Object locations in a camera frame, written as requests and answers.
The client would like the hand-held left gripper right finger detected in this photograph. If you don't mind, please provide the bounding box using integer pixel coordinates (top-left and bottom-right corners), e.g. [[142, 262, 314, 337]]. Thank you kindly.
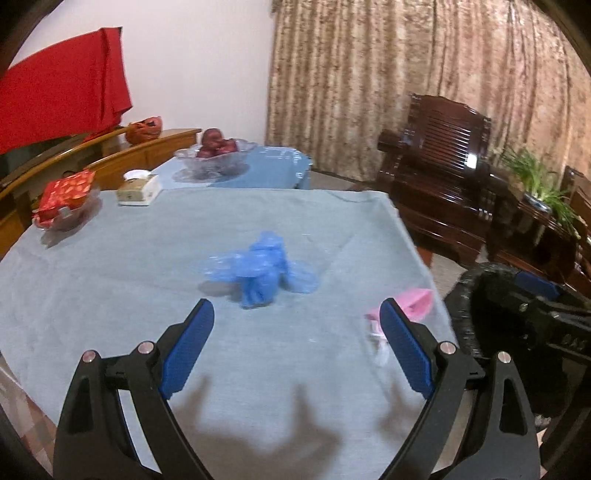
[[379, 298, 541, 480]]

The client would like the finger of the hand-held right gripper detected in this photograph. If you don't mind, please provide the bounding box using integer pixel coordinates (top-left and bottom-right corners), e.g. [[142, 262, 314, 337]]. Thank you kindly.
[[512, 271, 563, 301], [495, 285, 556, 332]]

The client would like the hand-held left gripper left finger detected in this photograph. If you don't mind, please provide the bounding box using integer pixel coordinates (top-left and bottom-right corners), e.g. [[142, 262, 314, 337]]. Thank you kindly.
[[53, 298, 216, 480]]

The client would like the blue plastic bag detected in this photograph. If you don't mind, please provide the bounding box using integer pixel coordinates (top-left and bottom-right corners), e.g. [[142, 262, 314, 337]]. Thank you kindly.
[[202, 231, 321, 310]]

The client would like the dark wooden side table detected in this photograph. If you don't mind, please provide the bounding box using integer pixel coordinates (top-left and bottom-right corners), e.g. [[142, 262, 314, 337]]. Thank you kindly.
[[485, 166, 591, 297]]

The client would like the pink wrapper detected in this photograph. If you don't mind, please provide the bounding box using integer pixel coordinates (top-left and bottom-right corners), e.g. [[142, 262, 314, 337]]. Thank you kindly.
[[364, 287, 435, 366]]

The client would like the grey-blue tablecloth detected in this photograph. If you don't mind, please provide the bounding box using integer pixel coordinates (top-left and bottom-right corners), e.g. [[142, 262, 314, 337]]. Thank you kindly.
[[0, 186, 459, 480]]

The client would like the green potted plant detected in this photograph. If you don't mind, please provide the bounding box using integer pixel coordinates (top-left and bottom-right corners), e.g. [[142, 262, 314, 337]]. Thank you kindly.
[[501, 147, 583, 234]]

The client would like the dark wooden chair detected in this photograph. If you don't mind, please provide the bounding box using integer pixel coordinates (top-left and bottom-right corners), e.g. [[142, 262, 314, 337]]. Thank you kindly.
[[376, 93, 519, 269]]

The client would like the tissue box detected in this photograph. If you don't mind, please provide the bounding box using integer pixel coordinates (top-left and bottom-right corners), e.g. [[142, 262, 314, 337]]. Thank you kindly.
[[116, 169, 163, 206]]

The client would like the glass dish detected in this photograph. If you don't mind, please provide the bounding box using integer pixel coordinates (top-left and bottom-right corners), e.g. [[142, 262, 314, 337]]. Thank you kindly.
[[31, 185, 103, 232]]

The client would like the glass fruit bowl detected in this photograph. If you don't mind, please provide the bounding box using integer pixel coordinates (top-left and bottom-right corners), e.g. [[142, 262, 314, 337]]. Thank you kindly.
[[174, 137, 256, 180]]

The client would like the red patterned packet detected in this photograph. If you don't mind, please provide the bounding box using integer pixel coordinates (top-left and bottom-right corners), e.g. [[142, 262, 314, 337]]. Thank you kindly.
[[39, 170, 97, 218]]

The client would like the wooden cabinet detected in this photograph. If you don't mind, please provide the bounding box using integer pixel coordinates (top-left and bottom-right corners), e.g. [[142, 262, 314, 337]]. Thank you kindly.
[[0, 126, 203, 260]]

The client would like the orange plastic bag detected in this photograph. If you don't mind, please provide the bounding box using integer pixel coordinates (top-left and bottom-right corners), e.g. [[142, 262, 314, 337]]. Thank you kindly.
[[124, 116, 164, 143]]

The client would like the dark screen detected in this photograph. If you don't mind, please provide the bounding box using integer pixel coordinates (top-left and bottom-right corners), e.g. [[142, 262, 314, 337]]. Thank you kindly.
[[0, 134, 89, 186]]

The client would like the beige patterned curtain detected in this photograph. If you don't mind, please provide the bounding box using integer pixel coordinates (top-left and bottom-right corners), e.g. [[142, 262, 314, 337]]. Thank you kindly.
[[265, 0, 591, 206]]

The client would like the red cloth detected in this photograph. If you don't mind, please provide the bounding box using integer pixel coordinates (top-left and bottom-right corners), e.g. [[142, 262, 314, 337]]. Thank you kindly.
[[0, 27, 134, 156]]

